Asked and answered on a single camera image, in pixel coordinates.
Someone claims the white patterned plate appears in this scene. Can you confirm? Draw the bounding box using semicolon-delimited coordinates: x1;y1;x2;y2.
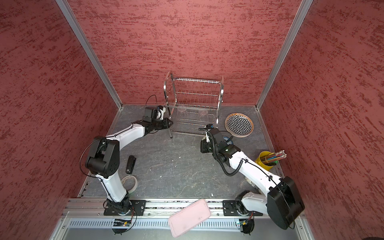
225;113;255;138

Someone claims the steel two-tier dish rack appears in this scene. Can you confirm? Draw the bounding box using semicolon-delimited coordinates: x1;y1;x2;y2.
164;71;225;135

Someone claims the blue white porcelain bowl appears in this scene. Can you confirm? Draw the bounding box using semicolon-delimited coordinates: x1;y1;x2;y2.
223;136;233;145

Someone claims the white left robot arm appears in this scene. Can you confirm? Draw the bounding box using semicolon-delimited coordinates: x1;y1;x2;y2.
85;118;173;205

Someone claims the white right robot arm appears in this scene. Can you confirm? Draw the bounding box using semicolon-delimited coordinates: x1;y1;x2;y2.
199;125;305;230

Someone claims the black stapler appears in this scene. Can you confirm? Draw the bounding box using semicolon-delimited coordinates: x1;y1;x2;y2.
126;155;136;175

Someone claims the yellow pen cup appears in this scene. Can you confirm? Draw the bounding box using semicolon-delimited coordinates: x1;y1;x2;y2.
255;151;274;171

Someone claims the coloured pens bundle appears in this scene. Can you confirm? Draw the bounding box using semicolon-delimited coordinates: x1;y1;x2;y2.
265;150;287;165

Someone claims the masking tape roll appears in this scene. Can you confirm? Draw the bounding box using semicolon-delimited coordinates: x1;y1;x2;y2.
121;175;138;194

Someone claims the pink tray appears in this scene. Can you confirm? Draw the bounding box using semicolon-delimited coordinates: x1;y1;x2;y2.
168;199;211;238

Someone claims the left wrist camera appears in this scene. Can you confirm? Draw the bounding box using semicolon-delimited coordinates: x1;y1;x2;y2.
156;106;167;121

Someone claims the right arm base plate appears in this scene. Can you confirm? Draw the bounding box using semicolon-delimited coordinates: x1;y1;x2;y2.
222;200;263;217

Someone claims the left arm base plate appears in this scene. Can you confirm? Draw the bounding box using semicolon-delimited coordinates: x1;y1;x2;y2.
104;200;147;217

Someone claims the aluminium front rail frame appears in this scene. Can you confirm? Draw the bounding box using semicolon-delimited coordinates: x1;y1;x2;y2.
49;197;316;240

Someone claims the aluminium corner post left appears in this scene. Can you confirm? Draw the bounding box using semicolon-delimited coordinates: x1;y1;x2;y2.
56;0;123;110

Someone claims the aluminium corner post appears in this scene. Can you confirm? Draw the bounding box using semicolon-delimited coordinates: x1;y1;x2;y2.
56;0;123;110
256;0;313;112

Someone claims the aluminium corner post right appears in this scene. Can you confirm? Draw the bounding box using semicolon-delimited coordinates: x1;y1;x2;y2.
256;0;313;112

